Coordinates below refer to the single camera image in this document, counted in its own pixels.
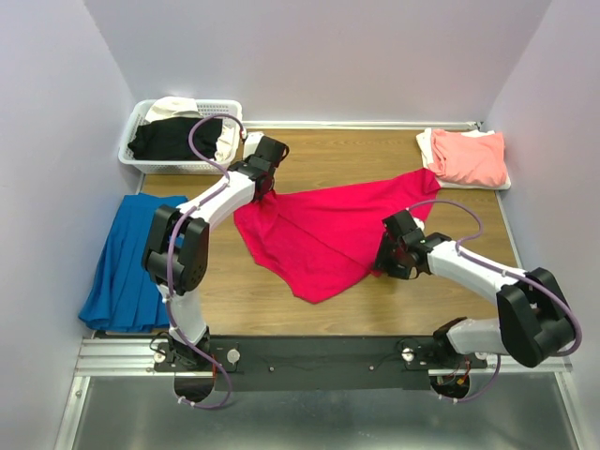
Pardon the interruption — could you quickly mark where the blue pleated cloth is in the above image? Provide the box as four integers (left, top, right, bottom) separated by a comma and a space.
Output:
79, 193, 187, 333

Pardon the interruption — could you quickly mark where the cream t shirt in basket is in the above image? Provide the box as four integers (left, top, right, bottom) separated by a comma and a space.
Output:
142, 97, 238, 163

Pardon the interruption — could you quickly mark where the aluminium rail frame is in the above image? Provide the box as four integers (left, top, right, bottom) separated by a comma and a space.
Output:
56, 336, 587, 449

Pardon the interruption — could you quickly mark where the pink folded t shirt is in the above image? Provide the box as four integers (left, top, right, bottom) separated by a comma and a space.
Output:
428, 128, 510, 188

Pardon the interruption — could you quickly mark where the black t shirt in basket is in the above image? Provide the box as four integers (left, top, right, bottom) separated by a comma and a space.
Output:
127, 117, 223, 161

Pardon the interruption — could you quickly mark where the red t shirt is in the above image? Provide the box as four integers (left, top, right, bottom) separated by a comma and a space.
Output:
233, 169, 441, 304

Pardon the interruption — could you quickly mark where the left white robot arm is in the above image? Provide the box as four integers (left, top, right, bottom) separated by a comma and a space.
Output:
142, 132, 290, 370

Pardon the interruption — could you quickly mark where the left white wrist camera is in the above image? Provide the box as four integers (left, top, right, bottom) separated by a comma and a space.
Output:
243, 131, 264, 158

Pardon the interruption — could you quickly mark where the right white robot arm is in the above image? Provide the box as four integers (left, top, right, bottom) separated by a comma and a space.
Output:
374, 209, 582, 368

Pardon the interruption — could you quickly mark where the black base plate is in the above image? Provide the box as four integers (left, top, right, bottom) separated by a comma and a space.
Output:
150, 335, 487, 394

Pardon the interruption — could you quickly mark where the white folded t shirt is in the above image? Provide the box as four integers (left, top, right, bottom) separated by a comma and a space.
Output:
415, 127, 513, 190

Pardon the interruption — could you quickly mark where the white plastic laundry basket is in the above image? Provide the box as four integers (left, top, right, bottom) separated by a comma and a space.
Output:
118, 97, 242, 174

